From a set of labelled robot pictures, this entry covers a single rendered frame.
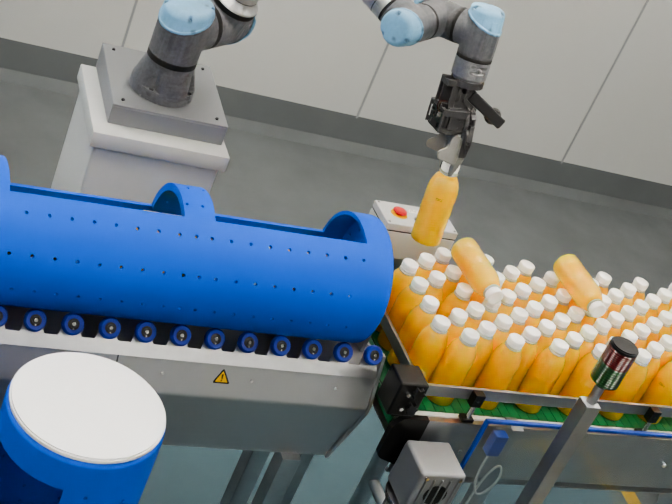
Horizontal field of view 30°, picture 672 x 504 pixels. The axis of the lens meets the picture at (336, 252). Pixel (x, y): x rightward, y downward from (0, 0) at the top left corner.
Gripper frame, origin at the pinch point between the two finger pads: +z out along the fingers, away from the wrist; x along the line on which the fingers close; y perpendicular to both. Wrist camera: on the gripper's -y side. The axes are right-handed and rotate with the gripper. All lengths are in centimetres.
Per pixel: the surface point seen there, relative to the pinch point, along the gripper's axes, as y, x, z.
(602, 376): -28, 38, 28
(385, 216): -2.3, -26.7, 25.8
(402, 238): -7.4, -24.6, 30.3
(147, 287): 65, 15, 25
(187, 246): 58, 13, 17
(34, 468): 88, 52, 41
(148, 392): 67, 37, 35
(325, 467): -28, -68, 134
